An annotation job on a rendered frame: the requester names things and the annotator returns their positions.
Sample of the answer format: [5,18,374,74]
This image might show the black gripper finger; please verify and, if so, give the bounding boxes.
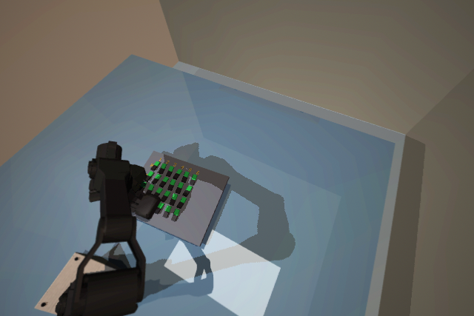
[130,190,144,212]

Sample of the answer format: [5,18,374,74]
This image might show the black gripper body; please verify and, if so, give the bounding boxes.
[127,182,161,220]

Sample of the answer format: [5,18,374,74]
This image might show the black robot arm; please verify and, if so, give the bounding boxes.
[55,141,147,316]

